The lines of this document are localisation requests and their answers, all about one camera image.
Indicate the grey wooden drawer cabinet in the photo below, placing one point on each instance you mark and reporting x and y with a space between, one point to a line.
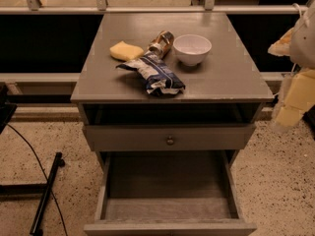
225 89

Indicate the yellow sponge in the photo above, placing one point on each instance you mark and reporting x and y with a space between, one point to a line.
125 52

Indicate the open grey bottom drawer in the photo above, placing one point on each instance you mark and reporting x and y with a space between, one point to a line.
168 194

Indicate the metal railing frame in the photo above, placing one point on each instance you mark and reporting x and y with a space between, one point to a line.
154 4

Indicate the white bowl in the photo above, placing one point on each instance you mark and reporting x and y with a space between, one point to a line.
191 49

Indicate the grey middle drawer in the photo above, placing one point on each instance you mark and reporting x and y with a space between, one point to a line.
167 137

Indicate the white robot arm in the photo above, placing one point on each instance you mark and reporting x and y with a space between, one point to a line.
298 43

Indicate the brown metal can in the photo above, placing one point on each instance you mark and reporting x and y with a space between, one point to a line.
162 44

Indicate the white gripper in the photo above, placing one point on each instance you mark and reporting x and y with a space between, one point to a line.
303 41

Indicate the black metal stand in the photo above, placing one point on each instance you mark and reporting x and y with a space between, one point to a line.
7 110

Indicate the blue chip bag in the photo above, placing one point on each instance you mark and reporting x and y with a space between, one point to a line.
159 79

